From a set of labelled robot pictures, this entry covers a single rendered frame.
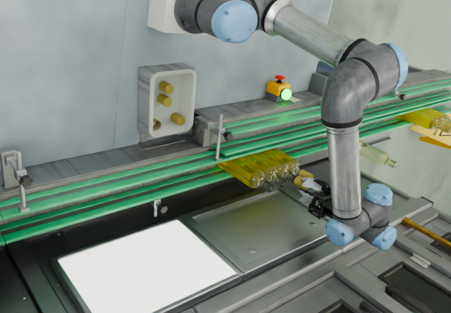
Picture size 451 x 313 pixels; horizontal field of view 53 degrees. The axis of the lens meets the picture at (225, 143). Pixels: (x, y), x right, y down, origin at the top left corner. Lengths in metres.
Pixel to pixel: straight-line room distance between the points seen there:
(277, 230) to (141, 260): 0.47
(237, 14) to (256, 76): 0.61
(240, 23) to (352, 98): 0.41
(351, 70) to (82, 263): 0.88
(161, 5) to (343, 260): 0.97
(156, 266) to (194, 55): 0.73
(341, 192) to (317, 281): 0.36
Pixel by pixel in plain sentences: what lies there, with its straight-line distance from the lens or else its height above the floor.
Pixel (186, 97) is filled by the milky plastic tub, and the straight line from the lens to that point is 1.58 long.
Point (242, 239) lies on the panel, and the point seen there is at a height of 1.19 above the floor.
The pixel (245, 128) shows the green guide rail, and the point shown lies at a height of 0.95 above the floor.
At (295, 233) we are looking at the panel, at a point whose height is 1.25.
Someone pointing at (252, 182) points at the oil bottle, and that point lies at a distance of 1.55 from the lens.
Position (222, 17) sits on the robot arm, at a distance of 1.27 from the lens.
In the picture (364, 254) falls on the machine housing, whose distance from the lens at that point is 1.59.
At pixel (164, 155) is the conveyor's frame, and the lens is 1.54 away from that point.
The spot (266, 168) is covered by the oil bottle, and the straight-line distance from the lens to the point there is 1.59.
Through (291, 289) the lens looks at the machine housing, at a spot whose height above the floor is 1.42.
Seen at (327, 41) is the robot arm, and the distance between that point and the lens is 1.22.
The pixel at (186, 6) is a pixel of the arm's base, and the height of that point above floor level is 0.90.
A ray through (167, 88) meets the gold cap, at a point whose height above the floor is 0.81.
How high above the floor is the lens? 2.04
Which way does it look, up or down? 44 degrees down
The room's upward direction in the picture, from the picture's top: 121 degrees clockwise
